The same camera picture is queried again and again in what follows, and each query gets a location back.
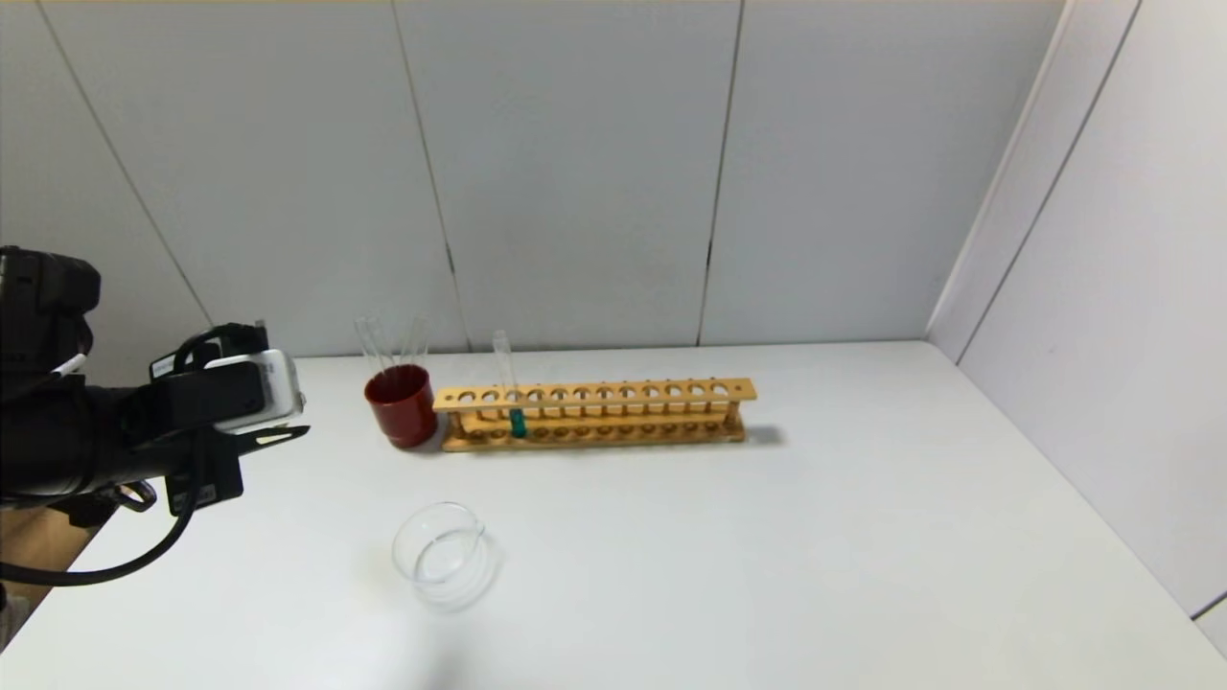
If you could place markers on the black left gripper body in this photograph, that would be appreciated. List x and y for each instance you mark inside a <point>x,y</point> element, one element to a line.
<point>209,478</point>

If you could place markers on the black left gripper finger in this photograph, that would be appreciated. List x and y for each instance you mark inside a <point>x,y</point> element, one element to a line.
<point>240,444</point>

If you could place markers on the blue-stained glass test tube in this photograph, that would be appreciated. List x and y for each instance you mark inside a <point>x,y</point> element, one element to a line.
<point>502,359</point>

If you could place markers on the blue pigment liquid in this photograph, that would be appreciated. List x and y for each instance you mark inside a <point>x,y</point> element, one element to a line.
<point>519,425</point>

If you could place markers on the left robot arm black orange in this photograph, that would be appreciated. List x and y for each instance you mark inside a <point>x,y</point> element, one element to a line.
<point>48,431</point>

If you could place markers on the wooden test tube rack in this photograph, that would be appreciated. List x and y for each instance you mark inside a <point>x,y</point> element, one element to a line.
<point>623,393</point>

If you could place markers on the red plastic cup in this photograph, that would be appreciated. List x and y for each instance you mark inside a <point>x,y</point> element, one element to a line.
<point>403,417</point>

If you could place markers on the small clear glass beaker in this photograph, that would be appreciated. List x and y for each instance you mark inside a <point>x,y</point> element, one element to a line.
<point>446,556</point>

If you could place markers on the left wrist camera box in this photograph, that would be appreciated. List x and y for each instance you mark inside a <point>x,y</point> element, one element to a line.
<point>230,393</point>

